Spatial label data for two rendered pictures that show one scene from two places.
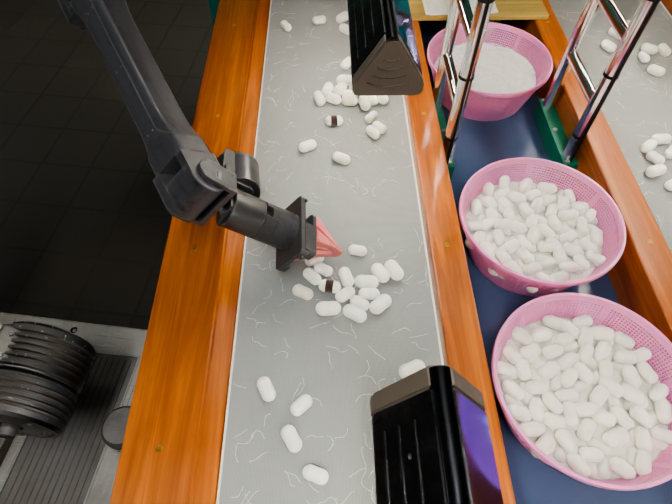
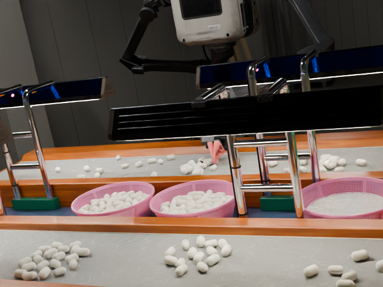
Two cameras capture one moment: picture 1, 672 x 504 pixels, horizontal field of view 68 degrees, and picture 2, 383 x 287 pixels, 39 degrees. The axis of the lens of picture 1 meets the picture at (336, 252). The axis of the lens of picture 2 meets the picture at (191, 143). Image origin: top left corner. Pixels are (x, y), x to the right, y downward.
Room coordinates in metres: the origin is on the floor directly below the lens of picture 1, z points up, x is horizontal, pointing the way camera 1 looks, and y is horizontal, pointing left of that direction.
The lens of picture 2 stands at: (1.19, -1.68, 1.33)
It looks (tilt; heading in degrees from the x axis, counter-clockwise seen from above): 15 degrees down; 116
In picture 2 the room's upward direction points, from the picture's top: 10 degrees counter-clockwise
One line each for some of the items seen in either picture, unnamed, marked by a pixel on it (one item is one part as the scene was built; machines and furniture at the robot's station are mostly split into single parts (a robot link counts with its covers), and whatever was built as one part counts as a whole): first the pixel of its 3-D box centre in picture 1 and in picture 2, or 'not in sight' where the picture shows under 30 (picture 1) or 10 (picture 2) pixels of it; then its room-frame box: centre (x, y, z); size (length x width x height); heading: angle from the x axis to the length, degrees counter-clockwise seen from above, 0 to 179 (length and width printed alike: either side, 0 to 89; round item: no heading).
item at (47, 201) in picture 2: not in sight; (36, 144); (-0.19, -0.15, 0.90); 0.20 x 0.19 x 0.45; 1
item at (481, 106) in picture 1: (484, 74); (348, 210); (0.95, -0.33, 0.72); 0.27 x 0.27 x 0.10
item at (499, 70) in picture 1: (482, 78); (349, 215); (0.95, -0.33, 0.71); 0.22 x 0.22 x 0.06
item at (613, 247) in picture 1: (531, 232); (196, 210); (0.51, -0.34, 0.72); 0.27 x 0.27 x 0.10
